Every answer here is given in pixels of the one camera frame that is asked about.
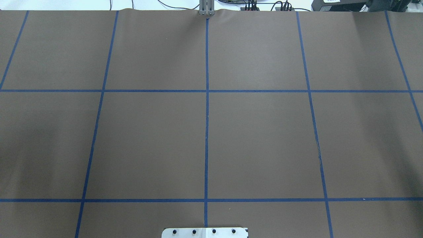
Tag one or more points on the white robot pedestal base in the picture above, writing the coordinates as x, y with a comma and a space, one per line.
206, 232

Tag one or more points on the grey aluminium camera post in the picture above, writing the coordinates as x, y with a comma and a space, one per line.
206, 7

